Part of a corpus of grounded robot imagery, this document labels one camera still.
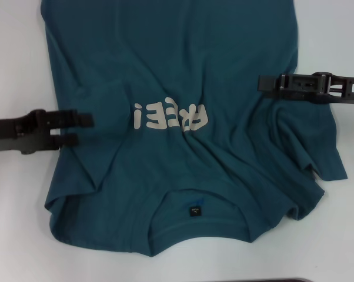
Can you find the teal t-shirt with beige print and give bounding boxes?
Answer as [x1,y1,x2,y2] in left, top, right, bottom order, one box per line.
[40,0,349,258]

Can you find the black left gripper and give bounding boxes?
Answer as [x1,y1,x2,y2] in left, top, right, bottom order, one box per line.
[0,109,95,155]

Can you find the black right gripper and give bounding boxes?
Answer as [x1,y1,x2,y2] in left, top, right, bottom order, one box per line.
[258,72,354,106]

